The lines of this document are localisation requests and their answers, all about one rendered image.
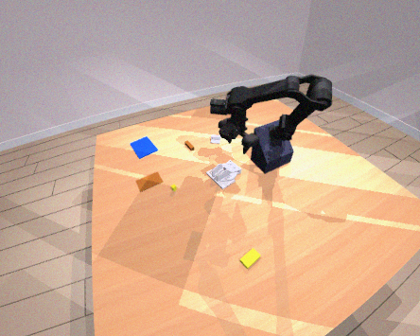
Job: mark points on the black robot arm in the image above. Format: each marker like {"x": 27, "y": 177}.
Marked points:
{"x": 241, "y": 98}

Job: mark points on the yellow rectangular block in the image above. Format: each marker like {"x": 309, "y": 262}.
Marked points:
{"x": 250, "y": 258}

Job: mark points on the orange flat square plate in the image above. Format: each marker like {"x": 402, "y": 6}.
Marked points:
{"x": 149, "y": 181}

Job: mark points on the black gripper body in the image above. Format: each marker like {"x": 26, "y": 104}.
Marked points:
{"x": 249, "y": 139}

